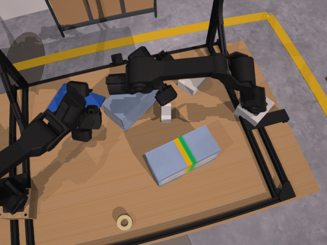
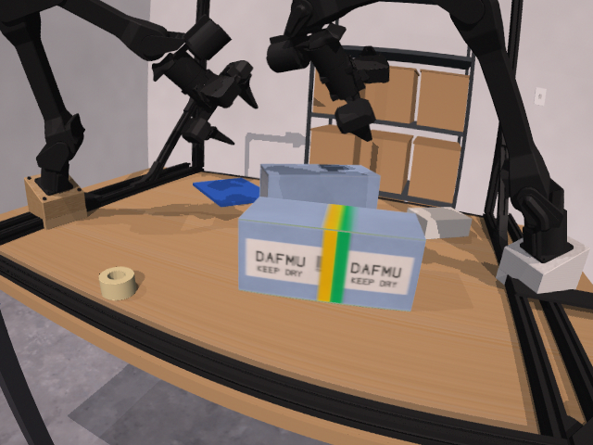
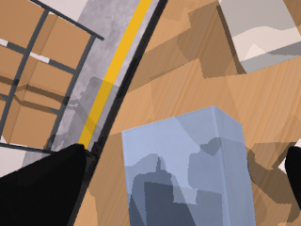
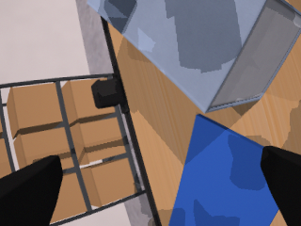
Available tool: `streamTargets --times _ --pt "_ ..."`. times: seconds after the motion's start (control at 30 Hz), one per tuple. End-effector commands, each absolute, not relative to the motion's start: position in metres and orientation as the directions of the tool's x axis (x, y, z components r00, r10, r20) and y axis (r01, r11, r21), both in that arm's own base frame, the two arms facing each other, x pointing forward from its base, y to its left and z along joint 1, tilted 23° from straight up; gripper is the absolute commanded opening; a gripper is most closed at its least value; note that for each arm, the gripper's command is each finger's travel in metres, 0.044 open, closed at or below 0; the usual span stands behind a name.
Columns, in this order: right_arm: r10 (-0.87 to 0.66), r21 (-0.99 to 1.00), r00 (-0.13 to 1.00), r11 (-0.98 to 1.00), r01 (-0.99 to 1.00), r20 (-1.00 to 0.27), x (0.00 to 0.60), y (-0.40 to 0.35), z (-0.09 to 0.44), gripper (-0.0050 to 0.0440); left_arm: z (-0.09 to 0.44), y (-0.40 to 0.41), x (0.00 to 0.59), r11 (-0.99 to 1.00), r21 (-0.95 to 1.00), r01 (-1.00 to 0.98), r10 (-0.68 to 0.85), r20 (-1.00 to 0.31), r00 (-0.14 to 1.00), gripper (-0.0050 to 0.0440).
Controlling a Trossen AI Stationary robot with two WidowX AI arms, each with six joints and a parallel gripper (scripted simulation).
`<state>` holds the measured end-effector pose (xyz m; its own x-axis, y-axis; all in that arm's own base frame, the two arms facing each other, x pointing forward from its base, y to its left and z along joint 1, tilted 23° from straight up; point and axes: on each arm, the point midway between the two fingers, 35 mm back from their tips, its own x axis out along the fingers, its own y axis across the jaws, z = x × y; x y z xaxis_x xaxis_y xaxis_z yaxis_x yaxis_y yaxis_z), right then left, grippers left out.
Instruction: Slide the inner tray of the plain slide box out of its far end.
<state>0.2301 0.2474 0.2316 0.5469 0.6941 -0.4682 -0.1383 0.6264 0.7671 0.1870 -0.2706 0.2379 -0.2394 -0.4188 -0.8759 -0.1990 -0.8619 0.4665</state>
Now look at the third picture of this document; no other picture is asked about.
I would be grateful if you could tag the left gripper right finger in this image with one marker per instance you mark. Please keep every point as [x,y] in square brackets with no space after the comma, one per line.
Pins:
[293,169]

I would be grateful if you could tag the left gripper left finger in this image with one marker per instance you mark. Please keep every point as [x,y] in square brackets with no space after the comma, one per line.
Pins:
[44,192]

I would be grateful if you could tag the white rectangular block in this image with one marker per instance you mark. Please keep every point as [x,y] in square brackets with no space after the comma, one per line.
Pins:
[281,166]

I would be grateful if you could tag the grey rectangular box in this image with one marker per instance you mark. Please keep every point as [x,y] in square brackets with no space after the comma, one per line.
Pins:
[263,32]

